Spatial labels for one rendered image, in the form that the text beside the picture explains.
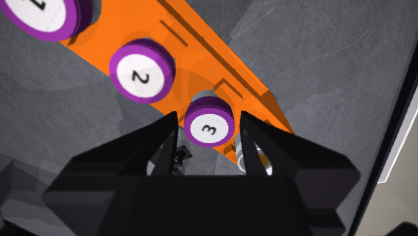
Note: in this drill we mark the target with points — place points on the white threaded tube neck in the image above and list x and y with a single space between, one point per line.
262 156

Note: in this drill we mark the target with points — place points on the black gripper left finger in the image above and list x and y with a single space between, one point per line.
131 153

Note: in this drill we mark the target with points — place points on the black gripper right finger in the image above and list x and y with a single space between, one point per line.
323 176

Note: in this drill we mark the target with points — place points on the black table edge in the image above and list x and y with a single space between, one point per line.
405 97

